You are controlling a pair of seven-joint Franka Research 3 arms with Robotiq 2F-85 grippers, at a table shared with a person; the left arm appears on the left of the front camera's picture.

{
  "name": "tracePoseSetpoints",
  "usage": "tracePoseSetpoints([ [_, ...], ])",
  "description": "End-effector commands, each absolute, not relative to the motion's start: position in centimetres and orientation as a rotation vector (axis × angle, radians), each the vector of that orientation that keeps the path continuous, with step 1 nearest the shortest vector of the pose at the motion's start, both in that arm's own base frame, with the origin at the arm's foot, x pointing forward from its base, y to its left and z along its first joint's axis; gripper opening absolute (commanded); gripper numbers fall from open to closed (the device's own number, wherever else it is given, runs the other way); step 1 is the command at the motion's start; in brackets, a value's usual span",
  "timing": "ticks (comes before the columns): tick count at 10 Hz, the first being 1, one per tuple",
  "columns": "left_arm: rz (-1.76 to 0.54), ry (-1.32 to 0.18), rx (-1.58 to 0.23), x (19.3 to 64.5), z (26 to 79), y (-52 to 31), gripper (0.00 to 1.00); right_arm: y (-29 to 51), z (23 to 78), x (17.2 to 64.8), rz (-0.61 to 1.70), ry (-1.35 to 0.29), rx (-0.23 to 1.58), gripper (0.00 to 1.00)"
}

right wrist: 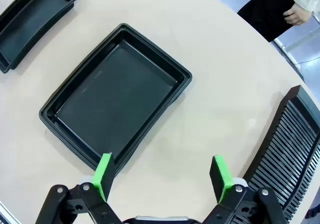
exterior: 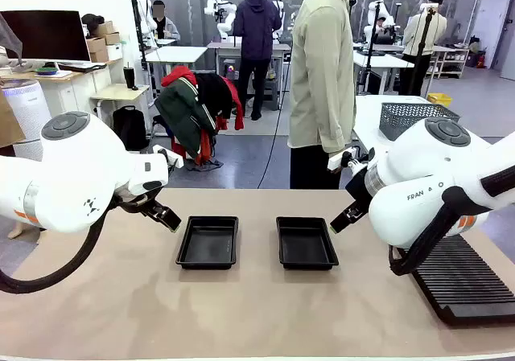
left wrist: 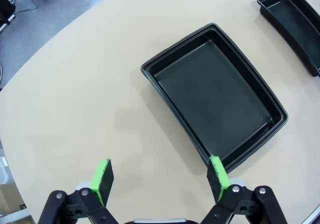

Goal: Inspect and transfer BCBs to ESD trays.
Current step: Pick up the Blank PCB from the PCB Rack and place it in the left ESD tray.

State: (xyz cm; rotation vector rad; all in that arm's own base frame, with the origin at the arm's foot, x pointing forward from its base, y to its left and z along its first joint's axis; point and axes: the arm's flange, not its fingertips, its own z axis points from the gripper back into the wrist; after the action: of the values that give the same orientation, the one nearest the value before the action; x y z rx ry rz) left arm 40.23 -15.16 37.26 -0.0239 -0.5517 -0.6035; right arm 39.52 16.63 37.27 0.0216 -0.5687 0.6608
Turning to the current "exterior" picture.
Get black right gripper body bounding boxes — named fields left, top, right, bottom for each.
left=345, top=167, right=375, bottom=211

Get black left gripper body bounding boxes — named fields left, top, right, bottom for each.
left=113, top=187, right=162, bottom=215

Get black ESD tray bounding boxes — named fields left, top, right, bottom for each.
left=275, top=215, right=340, bottom=271
left=175, top=215, right=239, bottom=270

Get beige sleeved right forearm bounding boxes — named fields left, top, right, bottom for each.
left=316, top=91, right=352, bottom=156

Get white rounded side table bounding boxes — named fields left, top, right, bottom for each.
left=352, top=94, right=440, bottom=158

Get black backpack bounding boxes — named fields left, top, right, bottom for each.
left=111, top=105, right=149, bottom=154

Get grey mesh basket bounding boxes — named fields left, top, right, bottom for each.
left=379, top=102, right=461, bottom=142

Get dark green jacket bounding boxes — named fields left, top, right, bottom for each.
left=154, top=76, right=219, bottom=161

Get small wooden top table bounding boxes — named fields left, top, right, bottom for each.
left=90, top=83, right=151, bottom=137

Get yellow plastic bin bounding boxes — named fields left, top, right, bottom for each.
left=426, top=92, right=454, bottom=107

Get person in beige shirt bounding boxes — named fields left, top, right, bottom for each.
left=288, top=0, right=373, bottom=190

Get black tumbler with straw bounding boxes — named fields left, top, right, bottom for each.
left=122, top=65, right=140, bottom=91

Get black slotted board rack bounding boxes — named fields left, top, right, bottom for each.
left=410, top=234, right=515, bottom=326

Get long white background table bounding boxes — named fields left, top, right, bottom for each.
left=352, top=50, right=416, bottom=96

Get black jacket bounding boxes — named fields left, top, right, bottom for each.
left=195, top=72, right=235, bottom=121

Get red jacket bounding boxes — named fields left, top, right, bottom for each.
left=160, top=65, right=245, bottom=166

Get white cylindrical air purifier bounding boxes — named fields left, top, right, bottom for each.
left=1, top=78, right=53, bottom=162

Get black laptop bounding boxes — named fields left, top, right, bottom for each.
left=57, top=60, right=109, bottom=74

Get black tripod stand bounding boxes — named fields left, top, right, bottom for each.
left=408, top=2, right=440, bottom=96

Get metal storage shelf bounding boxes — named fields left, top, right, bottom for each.
left=428, top=45, right=472, bottom=80

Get grey metal workbench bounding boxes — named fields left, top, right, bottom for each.
left=206, top=41, right=292, bottom=111

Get background person in beige top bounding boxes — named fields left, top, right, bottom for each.
left=399, top=0, right=448, bottom=96

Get seated person in grey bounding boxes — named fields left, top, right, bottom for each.
left=151, top=0, right=181, bottom=41

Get black computer monitor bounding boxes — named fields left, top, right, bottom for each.
left=0, top=10, right=92, bottom=63

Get person in navy hoodie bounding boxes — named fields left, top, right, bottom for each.
left=232, top=0, right=283, bottom=122

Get grey door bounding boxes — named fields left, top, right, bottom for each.
left=472, top=0, right=515, bottom=59

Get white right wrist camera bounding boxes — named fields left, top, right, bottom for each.
left=327, top=146, right=360, bottom=172

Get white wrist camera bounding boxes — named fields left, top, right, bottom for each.
left=151, top=144, right=185, bottom=170
left=327, top=146, right=360, bottom=172

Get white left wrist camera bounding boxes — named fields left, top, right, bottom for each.
left=151, top=144, right=185, bottom=170

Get black right arm cable sleeve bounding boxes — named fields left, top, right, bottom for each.
left=388, top=162, right=515, bottom=277

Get black arm cable sleeve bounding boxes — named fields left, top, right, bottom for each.
left=0, top=199, right=122, bottom=296
left=388, top=162, right=515, bottom=277

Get metal frame chair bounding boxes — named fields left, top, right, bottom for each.
left=146, top=113, right=179, bottom=154

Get black left arm cable sleeve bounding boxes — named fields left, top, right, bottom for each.
left=0, top=199, right=122, bottom=296

